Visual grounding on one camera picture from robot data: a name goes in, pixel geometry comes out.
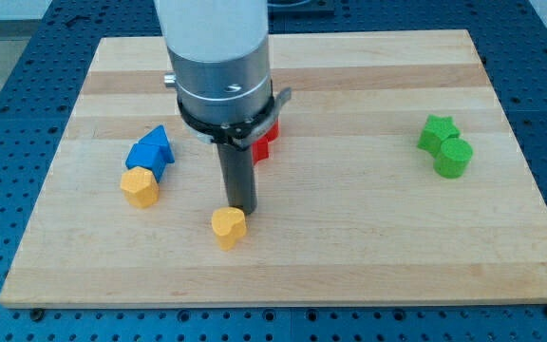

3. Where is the yellow heart block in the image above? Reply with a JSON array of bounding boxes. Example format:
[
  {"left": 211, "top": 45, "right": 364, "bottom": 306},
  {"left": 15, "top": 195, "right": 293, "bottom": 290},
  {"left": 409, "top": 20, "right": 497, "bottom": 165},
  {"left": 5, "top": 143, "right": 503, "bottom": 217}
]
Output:
[{"left": 211, "top": 207, "right": 247, "bottom": 251}]

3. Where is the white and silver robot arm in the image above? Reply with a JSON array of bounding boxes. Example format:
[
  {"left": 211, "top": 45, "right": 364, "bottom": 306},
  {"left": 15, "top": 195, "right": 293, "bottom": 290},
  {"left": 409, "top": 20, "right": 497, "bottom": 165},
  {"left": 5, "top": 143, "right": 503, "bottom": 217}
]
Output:
[{"left": 154, "top": 0, "right": 273, "bottom": 143}]

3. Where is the light wooden board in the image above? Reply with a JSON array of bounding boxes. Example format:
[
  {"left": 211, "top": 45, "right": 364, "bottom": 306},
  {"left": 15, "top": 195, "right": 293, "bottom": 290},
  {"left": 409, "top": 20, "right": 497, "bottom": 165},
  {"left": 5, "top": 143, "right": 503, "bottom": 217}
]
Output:
[{"left": 0, "top": 29, "right": 547, "bottom": 309}]

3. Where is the red block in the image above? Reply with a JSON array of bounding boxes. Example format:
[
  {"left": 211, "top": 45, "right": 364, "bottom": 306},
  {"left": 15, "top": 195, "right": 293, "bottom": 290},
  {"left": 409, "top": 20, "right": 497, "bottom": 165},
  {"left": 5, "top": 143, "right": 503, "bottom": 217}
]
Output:
[{"left": 252, "top": 121, "right": 279, "bottom": 165}]

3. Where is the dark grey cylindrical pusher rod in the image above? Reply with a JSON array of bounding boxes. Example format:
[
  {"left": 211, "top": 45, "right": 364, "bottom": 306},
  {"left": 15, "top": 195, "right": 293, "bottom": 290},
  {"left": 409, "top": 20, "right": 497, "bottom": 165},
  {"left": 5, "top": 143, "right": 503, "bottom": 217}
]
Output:
[{"left": 217, "top": 144, "right": 257, "bottom": 216}]

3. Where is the black clamp with metal tab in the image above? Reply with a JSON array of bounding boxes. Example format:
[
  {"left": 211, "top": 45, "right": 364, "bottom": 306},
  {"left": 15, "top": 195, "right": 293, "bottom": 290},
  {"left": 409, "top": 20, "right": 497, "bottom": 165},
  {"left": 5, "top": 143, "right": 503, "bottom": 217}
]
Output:
[{"left": 177, "top": 87, "right": 292, "bottom": 150}]

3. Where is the blue triangle block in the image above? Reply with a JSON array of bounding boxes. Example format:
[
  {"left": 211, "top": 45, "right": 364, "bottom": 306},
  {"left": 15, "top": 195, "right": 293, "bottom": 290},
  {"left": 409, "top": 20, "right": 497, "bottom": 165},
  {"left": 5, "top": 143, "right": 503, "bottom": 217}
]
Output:
[{"left": 139, "top": 125, "right": 175, "bottom": 163}]

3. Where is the blue cube block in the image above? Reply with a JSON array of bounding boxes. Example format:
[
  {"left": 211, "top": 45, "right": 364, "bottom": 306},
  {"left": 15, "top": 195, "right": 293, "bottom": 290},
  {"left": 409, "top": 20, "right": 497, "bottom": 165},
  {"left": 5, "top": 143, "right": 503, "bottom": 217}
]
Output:
[{"left": 125, "top": 143, "right": 166, "bottom": 182}]

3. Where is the yellow hexagon block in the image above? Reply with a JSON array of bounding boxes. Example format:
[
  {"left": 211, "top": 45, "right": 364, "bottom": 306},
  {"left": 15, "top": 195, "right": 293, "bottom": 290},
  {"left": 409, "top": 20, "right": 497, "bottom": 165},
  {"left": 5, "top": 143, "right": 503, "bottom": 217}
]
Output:
[{"left": 120, "top": 166, "right": 160, "bottom": 208}]

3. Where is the green star block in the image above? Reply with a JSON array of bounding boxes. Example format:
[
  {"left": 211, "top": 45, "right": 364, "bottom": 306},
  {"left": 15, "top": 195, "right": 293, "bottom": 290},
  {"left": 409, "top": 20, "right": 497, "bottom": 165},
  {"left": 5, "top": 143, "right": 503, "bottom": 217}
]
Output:
[{"left": 417, "top": 115, "right": 461, "bottom": 157}]

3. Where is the green cylinder block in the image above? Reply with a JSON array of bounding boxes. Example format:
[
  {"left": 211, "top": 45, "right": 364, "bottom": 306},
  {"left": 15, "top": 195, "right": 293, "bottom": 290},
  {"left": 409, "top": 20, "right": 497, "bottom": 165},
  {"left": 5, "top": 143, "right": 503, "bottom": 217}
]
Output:
[{"left": 434, "top": 138, "right": 473, "bottom": 179}]

